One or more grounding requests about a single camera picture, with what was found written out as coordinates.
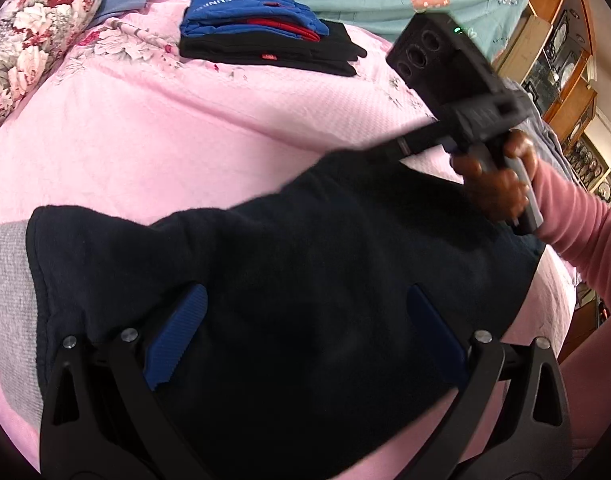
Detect floral rolled quilt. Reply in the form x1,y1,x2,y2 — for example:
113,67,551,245
0,0,103,128

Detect grey crumpled garment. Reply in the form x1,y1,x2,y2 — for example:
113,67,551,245
503,78,580,184

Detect pink bed sheet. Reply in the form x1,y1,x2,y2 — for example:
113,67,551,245
0,0,579,480

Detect wooden display cabinet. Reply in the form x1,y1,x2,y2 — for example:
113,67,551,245
495,0,611,206

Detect navy pants with grey lining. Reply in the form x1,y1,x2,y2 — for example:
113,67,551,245
0,151,544,479

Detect pink sleeved right forearm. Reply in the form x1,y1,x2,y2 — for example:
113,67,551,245
532,162,611,465

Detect folded blue garment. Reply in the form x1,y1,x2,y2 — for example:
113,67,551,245
180,0,329,42

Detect folded black garment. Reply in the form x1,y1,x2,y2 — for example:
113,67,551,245
179,21,367,77

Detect right hand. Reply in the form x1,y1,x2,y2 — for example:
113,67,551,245
451,129,539,221

